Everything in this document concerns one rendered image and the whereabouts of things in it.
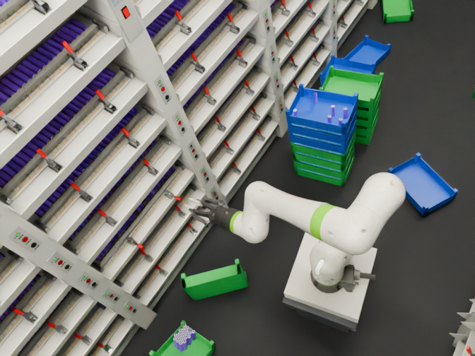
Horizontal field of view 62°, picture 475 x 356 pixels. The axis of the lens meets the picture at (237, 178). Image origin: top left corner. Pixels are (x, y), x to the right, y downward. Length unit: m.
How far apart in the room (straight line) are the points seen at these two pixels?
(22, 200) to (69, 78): 0.40
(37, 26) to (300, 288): 1.34
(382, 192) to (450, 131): 1.50
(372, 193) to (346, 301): 0.66
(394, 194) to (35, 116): 1.05
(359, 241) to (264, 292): 1.06
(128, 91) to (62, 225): 0.52
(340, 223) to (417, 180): 1.30
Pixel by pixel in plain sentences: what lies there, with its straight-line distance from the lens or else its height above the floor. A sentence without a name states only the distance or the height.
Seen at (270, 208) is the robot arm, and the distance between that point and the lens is 1.38.
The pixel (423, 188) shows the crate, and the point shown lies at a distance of 2.41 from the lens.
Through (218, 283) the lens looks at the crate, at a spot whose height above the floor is 0.15.
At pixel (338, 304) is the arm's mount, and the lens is 1.75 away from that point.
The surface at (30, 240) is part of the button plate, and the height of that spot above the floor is 1.02.
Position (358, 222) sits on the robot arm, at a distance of 1.16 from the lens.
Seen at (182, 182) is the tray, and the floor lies 0.54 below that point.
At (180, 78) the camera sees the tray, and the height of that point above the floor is 0.95.
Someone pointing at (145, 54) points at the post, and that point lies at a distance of 1.46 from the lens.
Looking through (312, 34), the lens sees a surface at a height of 0.36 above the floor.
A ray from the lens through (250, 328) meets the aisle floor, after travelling 2.10.
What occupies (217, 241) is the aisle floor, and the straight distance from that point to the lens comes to 2.30.
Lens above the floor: 2.02
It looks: 54 degrees down
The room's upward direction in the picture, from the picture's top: 21 degrees counter-clockwise
